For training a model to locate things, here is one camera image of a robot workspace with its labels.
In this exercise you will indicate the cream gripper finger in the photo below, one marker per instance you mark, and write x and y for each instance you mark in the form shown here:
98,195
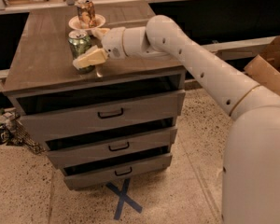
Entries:
91,57
100,32

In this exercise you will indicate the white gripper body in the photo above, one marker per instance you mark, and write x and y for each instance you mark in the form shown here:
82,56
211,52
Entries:
113,43

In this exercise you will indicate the green soda can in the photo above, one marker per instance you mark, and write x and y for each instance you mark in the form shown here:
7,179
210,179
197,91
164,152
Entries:
79,42

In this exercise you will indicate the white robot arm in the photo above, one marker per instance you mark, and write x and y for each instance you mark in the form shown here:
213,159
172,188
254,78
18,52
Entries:
251,164

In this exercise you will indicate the brown patterned soda can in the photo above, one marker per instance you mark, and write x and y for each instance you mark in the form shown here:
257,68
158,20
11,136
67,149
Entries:
86,11

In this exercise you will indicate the white bowl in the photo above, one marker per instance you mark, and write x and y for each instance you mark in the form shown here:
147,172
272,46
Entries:
77,24

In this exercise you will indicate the top grey drawer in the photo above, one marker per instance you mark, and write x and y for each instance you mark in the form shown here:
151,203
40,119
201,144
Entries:
95,118

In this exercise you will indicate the grey drawer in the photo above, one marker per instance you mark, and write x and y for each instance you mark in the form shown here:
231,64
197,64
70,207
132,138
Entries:
124,170
95,118
112,148

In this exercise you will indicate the grey drawer cabinet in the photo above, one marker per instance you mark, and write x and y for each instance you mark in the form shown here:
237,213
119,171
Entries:
42,79

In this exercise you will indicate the middle grey drawer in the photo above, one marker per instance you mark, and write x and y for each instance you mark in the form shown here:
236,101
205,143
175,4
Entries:
112,148

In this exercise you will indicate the bottom grey drawer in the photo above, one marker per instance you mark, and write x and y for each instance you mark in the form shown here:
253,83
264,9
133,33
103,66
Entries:
124,170

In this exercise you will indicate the blue tape cross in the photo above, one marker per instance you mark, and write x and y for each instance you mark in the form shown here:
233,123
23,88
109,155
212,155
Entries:
124,198

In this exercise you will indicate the cardboard box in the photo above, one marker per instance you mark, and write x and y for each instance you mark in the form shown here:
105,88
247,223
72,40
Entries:
265,67

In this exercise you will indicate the wire mesh basket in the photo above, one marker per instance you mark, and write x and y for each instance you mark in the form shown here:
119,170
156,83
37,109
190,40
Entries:
12,133

